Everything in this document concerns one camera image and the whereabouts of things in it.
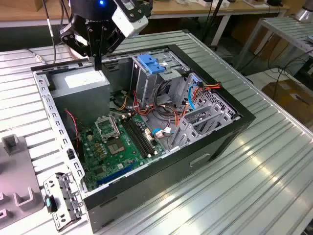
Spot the black wire bundle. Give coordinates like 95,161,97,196
154,82,177,116

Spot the black blue latch clip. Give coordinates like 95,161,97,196
44,194,59,213

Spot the grey power supply unit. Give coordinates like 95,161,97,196
47,66,111,127

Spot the small cardboard box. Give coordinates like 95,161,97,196
34,0,48,12

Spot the green motherboard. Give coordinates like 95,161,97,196
79,115,167,193

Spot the short blue data wire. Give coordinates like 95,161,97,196
151,128,175,138

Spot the black case fan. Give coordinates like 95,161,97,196
61,110,85,162

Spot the CPU socket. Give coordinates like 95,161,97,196
106,138,127,156

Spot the black RAM slot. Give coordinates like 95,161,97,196
127,116,156,156
121,118,149,159

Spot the blue expansion slot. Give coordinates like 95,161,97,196
96,160,137,187

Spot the metal slot retainer bracket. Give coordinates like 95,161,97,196
43,172,85,232

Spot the black open PC case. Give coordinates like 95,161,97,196
30,44,256,234

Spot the large cardboard box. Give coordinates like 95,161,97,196
261,79,313,123

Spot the blue plastic drive latch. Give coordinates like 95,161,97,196
137,54,166,75

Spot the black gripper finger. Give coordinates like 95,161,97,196
58,23,98,71
97,26,126,71

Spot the long blue data wire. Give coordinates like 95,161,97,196
187,75,199,111

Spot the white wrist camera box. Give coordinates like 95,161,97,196
112,0,149,39

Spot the grey metal drive cage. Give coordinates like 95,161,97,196
131,52,190,108

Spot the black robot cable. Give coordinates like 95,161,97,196
25,0,64,65

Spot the grey parts rack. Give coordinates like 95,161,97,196
0,134,46,221

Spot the orange red power wire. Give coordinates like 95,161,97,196
175,81,222,128

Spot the grey metal disk bay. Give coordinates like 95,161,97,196
168,102,238,151

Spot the yellow wire bundle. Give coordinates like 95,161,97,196
117,94,130,111

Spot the metal socket cover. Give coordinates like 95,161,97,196
94,117,120,141

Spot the brown box under table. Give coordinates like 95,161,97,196
254,33,291,62

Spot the orange wire bundle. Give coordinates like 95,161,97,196
132,90,157,116

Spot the wooden desk white frame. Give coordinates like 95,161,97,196
0,0,291,47

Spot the red black fan wire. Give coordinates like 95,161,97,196
64,109,80,150

